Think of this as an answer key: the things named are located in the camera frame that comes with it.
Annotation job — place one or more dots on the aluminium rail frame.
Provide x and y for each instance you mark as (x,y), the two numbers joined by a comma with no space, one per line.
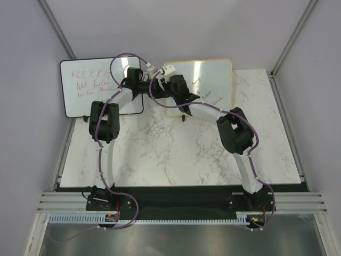
(289,199)

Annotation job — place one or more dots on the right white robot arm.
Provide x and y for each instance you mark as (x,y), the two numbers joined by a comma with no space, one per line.
(237,135)

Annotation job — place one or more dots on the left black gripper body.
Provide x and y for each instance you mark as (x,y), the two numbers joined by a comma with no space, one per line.
(139,87)

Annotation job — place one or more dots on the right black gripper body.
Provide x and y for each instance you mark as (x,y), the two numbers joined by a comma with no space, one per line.
(168,87)

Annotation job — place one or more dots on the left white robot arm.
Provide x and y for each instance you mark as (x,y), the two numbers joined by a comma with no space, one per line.
(104,124)

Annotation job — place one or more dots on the black framed whiteboard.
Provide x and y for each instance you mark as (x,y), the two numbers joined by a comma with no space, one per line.
(87,80)

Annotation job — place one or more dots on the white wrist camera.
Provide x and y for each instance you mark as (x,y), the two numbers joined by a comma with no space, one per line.
(166,72)
(151,70)

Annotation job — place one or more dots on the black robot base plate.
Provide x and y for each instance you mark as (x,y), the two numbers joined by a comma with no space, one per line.
(180,202)

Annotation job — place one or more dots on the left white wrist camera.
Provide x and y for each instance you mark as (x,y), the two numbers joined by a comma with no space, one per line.
(151,70)

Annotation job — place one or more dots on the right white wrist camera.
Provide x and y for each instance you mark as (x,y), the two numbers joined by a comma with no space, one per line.
(166,72)

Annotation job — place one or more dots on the white slotted cable duct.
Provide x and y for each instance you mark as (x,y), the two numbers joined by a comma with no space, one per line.
(106,219)

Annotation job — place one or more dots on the yellow framed whiteboard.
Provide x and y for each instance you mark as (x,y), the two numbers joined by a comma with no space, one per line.
(211,79)

